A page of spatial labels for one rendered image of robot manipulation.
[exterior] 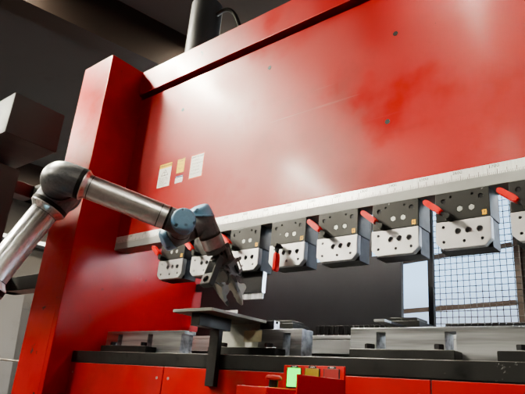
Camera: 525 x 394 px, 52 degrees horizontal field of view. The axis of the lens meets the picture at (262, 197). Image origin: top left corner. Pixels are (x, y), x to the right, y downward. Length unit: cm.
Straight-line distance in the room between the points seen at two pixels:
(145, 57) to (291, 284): 242
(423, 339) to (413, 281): 322
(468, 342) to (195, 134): 146
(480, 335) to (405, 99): 76
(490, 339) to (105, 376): 142
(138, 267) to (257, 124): 97
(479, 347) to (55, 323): 167
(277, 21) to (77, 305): 148
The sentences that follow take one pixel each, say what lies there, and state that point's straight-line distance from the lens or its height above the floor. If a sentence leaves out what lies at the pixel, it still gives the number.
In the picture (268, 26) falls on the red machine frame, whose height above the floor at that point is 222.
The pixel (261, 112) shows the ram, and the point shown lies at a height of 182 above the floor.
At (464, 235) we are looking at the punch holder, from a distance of 154.
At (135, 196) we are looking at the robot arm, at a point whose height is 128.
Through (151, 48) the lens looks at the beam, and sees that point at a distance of 437.
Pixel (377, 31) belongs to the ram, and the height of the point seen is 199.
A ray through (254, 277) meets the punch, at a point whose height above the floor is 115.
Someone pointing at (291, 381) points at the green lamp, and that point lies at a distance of 143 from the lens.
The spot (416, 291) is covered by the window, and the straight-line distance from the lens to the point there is 472.
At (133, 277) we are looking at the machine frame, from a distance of 266.
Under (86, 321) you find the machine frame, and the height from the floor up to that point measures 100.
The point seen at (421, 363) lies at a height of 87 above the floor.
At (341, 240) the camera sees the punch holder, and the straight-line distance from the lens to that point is 171.
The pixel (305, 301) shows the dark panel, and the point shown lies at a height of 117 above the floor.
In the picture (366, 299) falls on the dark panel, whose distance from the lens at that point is 226.
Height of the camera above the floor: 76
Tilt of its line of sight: 20 degrees up
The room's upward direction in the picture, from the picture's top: 5 degrees clockwise
